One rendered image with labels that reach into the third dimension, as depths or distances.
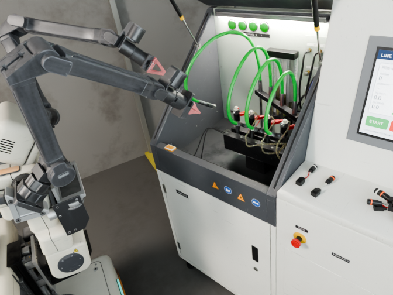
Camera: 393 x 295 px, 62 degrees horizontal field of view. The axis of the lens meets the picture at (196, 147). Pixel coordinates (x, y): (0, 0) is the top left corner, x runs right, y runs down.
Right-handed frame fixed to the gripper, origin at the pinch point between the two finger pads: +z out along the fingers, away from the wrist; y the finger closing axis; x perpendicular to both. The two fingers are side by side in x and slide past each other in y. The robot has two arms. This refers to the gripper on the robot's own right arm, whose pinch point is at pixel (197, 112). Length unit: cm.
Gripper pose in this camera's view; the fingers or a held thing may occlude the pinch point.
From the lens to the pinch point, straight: 128.4
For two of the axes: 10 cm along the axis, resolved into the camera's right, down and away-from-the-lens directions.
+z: 6.7, 2.9, 6.8
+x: -5.6, -4.1, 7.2
